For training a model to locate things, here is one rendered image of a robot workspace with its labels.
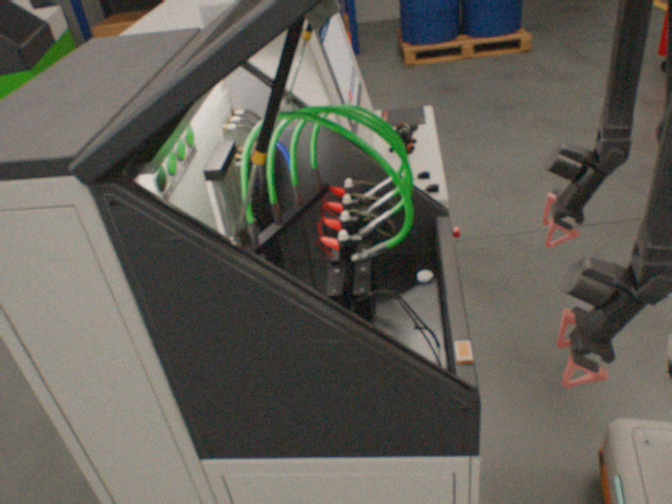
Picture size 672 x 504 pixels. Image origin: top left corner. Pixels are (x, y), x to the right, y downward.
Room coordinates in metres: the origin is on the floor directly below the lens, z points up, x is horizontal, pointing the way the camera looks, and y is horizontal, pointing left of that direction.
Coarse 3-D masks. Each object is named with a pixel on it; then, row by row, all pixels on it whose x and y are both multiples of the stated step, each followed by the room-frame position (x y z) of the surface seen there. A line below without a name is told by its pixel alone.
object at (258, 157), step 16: (288, 32) 0.76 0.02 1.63; (288, 48) 0.75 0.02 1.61; (288, 64) 0.76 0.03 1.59; (272, 96) 0.76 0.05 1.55; (272, 112) 0.76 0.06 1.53; (272, 128) 0.77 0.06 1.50; (256, 144) 0.78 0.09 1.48; (256, 160) 0.77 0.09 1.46; (240, 224) 0.79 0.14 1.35; (240, 240) 0.80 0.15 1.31
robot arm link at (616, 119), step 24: (624, 0) 1.10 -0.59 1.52; (648, 0) 1.08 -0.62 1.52; (624, 24) 1.09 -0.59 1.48; (648, 24) 1.08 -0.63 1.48; (624, 48) 1.09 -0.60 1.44; (624, 72) 1.09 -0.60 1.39; (624, 96) 1.09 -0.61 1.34; (600, 120) 1.13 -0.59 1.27; (624, 120) 1.08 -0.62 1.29; (600, 144) 1.09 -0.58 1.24; (624, 144) 1.07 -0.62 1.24
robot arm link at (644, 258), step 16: (656, 160) 0.71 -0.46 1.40; (656, 176) 0.70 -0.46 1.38; (656, 192) 0.69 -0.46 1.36; (656, 208) 0.68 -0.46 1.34; (640, 224) 0.72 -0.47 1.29; (656, 224) 0.68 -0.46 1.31; (640, 240) 0.71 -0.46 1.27; (656, 240) 0.68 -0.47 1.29; (640, 256) 0.71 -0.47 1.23; (656, 256) 0.67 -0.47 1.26; (640, 272) 0.68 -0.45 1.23; (656, 272) 0.67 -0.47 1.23
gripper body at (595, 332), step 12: (576, 312) 0.76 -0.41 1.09; (588, 312) 0.73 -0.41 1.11; (600, 312) 0.70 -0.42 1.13; (576, 324) 0.73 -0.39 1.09; (588, 324) 0.71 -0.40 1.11; (600, 324) 0.69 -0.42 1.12; (612, 324) 0.69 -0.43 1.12; (624, 324) 0.69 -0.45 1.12; (588, 336) 0.70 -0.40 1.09; (600, 336) 0.69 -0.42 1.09; (612, 336) 0.69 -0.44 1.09; (588, 348) 0.67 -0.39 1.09; (600, 348) 0.68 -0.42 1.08; (612, 348) 0.69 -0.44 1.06; (612, 360) 0.66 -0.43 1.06
